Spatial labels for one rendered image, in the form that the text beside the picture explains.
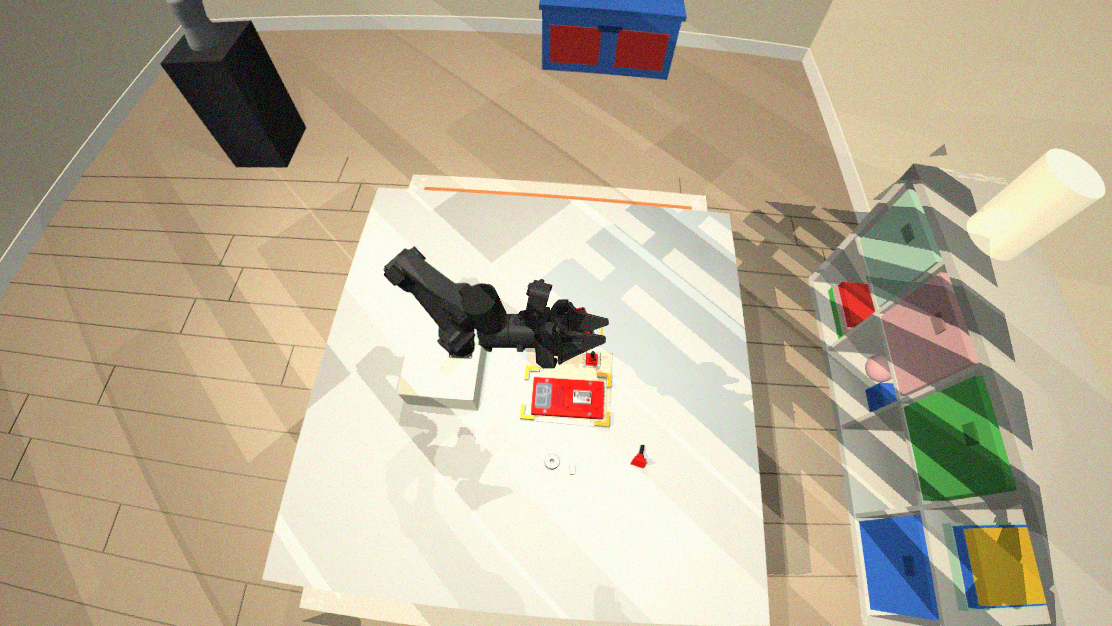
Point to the red square block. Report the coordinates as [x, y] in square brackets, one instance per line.
[638, 459]

